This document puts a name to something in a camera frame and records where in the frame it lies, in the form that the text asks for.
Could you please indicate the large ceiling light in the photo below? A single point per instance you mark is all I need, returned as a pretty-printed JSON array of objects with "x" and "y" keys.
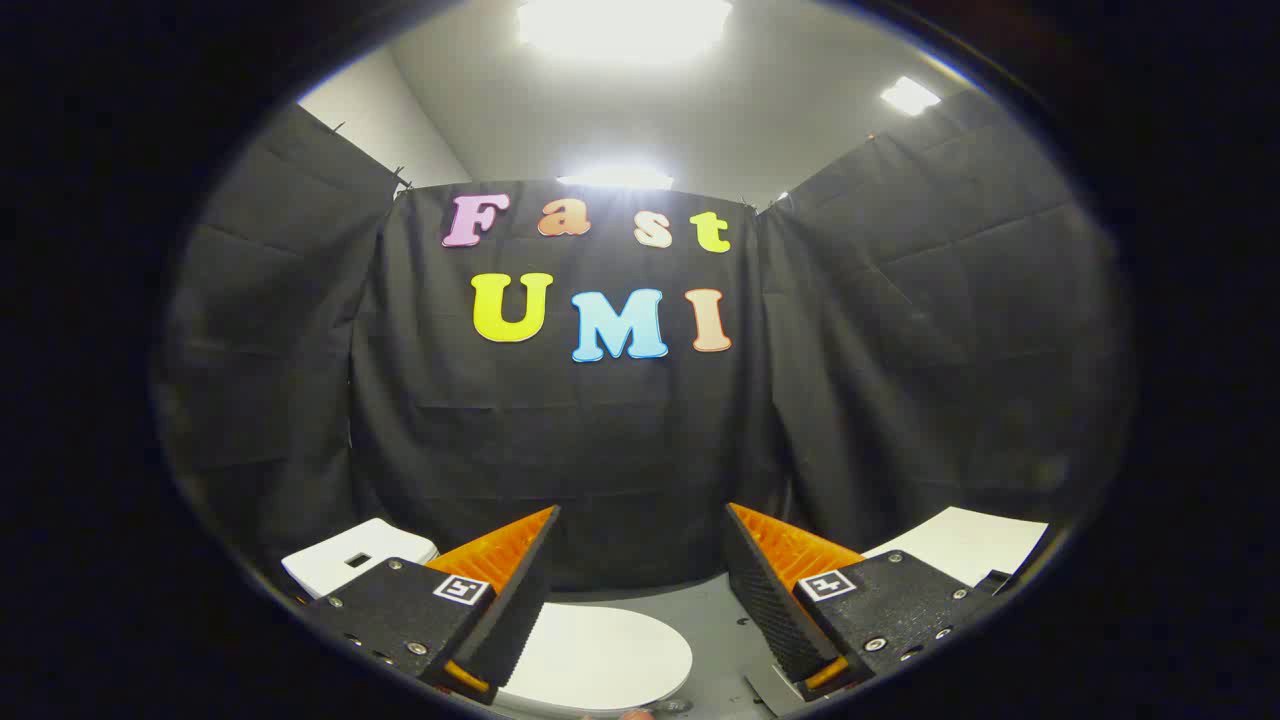
[{"x": 625, "y": 25}]

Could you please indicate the white toilet tank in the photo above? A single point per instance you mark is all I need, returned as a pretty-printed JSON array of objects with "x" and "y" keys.
[{"x": 340, "y": 570}]

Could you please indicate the black backdrop cloth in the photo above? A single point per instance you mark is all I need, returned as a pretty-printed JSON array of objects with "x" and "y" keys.
[{"x": 600, "y": 450}]

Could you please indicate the long ceiling light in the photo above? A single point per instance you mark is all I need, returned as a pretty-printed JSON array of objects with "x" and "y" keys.
[{"x": 615, "y": 178}]

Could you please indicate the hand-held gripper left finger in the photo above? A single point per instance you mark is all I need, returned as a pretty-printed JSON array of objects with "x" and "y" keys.
[{"x": 520, "y": 610}]

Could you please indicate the grey white panelled cabinet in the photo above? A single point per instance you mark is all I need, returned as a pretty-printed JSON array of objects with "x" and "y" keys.
[{"x": 965, "y": 540}]

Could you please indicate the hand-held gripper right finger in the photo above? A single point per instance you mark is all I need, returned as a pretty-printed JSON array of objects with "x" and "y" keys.
[{"x": 765, "y": 610}]

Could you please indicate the small ceiling light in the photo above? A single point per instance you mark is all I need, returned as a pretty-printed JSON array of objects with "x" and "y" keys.
[{"x": 910, "y": 95}]

